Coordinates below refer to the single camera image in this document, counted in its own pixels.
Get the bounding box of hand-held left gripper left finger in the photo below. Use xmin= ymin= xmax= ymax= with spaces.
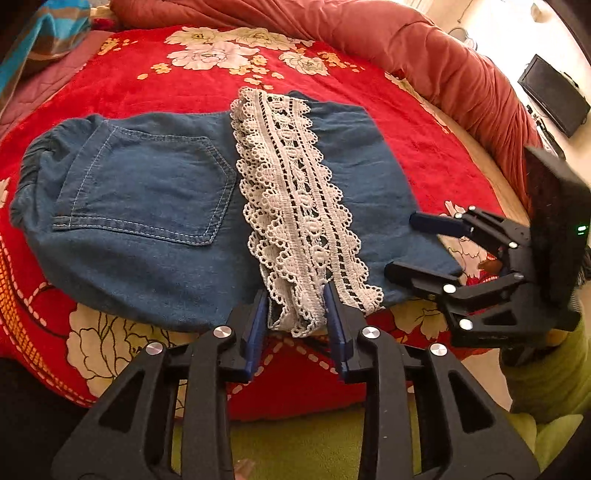
xmin=51 ymin=288 xmax=271 ymax=480

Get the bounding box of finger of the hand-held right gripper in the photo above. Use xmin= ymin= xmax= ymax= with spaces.
xmin=409 ymin=206 xmax=533 ymax=261
xmin=384 ymin=261 xmax=539 ymax=348

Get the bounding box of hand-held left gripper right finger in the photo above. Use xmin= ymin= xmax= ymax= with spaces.
xmin=323 ymin=281 xmax=541 ymax=480

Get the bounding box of blue denim pants lace trim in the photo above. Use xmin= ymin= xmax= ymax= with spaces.
xmin=9 ymin=87 xmax=464 ymax=339

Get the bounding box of person's right forearm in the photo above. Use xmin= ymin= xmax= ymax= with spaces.
xmin=501 ymin=318 xmax=591 ymax=428

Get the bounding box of red floral blanket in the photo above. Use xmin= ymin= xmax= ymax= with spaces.
xmin=0 ymin=24 xmax=529 ymax=422

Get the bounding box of person's green clothing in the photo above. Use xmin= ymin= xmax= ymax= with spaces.
xmin=168 ymin=406 xmax=591 ymax=480

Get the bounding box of black flat monitor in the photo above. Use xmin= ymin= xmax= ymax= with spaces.
xmin=517 ymin=54 xmax=591 ymax=139

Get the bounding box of pink-red quilted comforter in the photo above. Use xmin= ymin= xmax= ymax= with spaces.
xmin=110 ymin=0 xmax=548 ymax=208

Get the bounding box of dark cloth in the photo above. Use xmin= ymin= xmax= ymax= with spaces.
xmin=0 ymin=355 xmax=100 ymax=480

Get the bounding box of purple quilted pad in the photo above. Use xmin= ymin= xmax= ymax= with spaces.
xmin=0 ymin=30 xmax=116 ymax=139

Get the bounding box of striped blue brown towel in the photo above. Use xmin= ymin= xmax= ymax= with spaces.
xmin=0 ymin=0 xmax=93 ymax=100

